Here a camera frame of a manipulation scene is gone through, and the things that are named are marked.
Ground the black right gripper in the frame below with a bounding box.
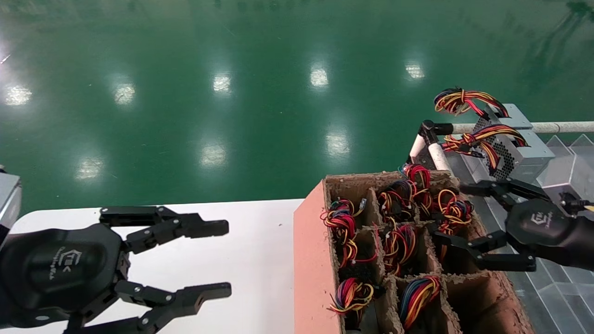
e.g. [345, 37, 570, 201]
[432, 179, 581, 272]

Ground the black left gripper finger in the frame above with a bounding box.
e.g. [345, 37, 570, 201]
[65, 280, 232, 334]
[100, 206, 230, 254]

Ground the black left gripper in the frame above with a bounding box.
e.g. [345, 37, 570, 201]
[0, 223, 128, 328]

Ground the multicoloured wire harness bundle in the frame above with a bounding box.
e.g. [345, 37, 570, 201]
[435, 188, 475, 260]

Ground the clear plastic ridged tray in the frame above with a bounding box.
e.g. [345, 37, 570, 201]
[445, 135, 594, 334]

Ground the brown cardboard divider box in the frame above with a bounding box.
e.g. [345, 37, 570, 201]
[293, 171, 536, 334]

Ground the black camera cable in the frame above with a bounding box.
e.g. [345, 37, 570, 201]
[559, 192, 594, 214]

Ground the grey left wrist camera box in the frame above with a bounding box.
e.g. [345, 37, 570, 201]
[0, 173, 22, 244]

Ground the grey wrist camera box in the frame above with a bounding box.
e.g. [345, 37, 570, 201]
[0, 173, 22, 244]
[536, 154, 594, 209]

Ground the power supply with coloured wires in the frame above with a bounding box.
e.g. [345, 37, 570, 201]
[399, 275, 441, 331]
[340, 238, 379, 270]
[441, 118, 556, 180]
[400, 163, 434, 216]
[377, 180, 416, 221]
[327, 277, 386, 330]
[434, 86, 533, 130]
[383, 224, 418, 276]
[320, 199, 367, 242]

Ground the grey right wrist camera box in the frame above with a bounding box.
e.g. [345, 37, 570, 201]
[536, 154, 594, 209]

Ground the white pipe rack frame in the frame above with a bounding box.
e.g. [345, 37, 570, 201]
[408, 120, 594, 174]

